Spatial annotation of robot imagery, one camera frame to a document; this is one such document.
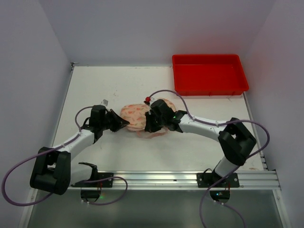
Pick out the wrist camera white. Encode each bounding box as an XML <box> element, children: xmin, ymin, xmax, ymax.
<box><xmin>144</xmin><ymin>96</ymin><xmax>151</xmax><ymax>105</ymax></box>
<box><xmin>101</xmin><ymin>99</ymin><xmax>109</xmax><ymax>106</ymax></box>

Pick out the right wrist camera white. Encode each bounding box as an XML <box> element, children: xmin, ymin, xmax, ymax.
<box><xmin>144</xmin><ymin>96</ymin><xmax>151</xmax><ymax>105</ymax></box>

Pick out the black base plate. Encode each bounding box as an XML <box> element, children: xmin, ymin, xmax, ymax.
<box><xmin>196</xmin><ymin>172</ymin><xmax>240</xmax><ymax>188</ymax></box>
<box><xmin>71</xmin><ymin>172</ymin><xmax>114</xmax><ymax>189</ymax></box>

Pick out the purple cable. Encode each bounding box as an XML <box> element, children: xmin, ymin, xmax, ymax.
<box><xmin>1</xmin><ymin>106</ymin><xmax>129</xmax><ymax>207</ymax></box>
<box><xmin>147</xmin><ymin>89</ymin><xmax>271</xmax><ymax>228</ymax></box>

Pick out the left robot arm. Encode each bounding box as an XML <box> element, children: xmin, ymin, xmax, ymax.
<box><xmin>29</xmin><ymin>105</ymin><xmax>129</xmax><ymax>195</ymax></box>

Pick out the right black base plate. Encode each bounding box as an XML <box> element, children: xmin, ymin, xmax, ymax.
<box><xmin>196</xmin><ymin>172</ymin><xmax>240</xmax><ymax>188</ymax></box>

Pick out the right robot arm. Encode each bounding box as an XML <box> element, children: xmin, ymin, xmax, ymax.
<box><xmin>144</xmin><ymin>99</ymin><xmax>257</xmax><ymax>181</ymax></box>

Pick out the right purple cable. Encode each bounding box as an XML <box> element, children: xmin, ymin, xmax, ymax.
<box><xmin>147</xmin><ymin>89</ymin><xmax>271</xmax><ymax>228</ymax></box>

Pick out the red plastic tray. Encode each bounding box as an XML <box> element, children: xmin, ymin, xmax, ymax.
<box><xmin>172</xmin><ymin>54</ymin><xmax>249</xmax><ymax>96</ymax></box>

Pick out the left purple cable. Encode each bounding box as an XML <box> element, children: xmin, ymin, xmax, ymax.
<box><xmin>1</xmin><ymin>106</ymin><xmax>129</xmax><ymax>207</ymax></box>

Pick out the floral laundry bag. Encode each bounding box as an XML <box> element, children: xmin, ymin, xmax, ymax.
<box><xmin>120</xmin><ymin>104</ymin><xmax>169</xmax><ymax>139</ymax></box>

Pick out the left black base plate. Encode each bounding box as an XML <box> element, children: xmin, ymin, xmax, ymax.
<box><xmin>71</xmin><ymin>172</ymin><xmax>114</xmax><ymax>189</ymax></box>

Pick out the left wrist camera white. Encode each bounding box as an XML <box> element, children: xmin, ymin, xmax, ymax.
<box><xmin>101</xmin><ymin>99</ymin><xmax>109</xmax><ymax>106</ymax></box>

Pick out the aluminium mounting rail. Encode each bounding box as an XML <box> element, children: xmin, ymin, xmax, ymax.
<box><xmin>68</xmin><ymin>171</ymin><xmax>280</xmax><ymax>190</ymax></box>

